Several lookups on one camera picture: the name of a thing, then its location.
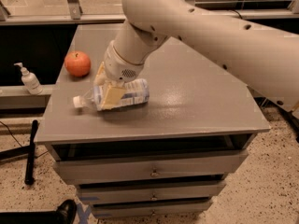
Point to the red apple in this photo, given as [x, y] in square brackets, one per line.
[77, 63]

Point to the middle grey drawer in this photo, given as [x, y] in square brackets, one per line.
[152, 192]

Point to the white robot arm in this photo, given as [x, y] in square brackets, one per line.
[265, 58]

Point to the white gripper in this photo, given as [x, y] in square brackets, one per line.
[118, 65]

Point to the white pump dispenser bottle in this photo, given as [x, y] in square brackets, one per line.
[29, 80]

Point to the black shoe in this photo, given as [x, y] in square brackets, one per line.
[66, 212]

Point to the grey drawer cabinet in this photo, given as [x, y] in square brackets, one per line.
[194, 106]

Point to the top grey drawer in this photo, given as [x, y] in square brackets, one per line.
[152, 167]

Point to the black floor stand bar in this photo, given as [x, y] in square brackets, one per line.
[29, 179]

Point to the metal railing frame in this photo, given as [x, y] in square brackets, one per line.
[46, 11]

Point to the bottom grey drawer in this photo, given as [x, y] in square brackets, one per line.
[150, 208]

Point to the blue plastic water bottle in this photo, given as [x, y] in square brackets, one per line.
[137, 92]

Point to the grey drawer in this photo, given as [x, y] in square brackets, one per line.
[152, 167]
[150, 208]
[152, 192]

